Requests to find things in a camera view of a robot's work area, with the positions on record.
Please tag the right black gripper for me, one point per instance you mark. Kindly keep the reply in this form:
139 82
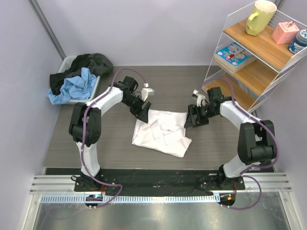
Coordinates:
194 109

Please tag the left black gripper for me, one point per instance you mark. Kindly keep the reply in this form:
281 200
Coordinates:
141 113

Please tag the white long sleeve shirt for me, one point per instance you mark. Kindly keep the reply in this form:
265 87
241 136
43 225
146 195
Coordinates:
164 132

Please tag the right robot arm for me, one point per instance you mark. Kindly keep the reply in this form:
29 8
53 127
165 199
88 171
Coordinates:
256 140

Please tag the black shirt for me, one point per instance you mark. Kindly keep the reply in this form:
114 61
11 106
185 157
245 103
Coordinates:
98 64

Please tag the light blue shirt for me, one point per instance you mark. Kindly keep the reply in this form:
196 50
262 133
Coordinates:
78 88

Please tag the blue white book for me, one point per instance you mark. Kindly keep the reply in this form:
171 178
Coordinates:
233 57

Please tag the grey plastic basket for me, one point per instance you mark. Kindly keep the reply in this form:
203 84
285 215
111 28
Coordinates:
75 83

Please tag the pink cube box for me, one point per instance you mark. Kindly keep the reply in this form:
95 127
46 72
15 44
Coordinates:
285 32

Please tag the yellow green mug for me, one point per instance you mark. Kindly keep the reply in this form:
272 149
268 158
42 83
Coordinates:
262 13

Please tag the blue white tin can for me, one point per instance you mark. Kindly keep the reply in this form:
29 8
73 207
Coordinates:
299 42

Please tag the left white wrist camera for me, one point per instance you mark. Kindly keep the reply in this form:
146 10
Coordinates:
146 92

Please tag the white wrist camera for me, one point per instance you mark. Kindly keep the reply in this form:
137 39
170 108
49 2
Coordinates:
200 98
146 92

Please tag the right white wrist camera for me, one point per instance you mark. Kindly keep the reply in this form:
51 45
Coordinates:
200 98

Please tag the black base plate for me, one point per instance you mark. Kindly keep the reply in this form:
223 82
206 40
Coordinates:
141 182

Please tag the white wire wooden shelf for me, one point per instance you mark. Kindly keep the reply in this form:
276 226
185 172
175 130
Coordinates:
256 81

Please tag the aluminium rail frame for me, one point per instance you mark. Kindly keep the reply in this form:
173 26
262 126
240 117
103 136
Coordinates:
266 203

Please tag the white slotted cable duct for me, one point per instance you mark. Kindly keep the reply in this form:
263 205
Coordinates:
92 199

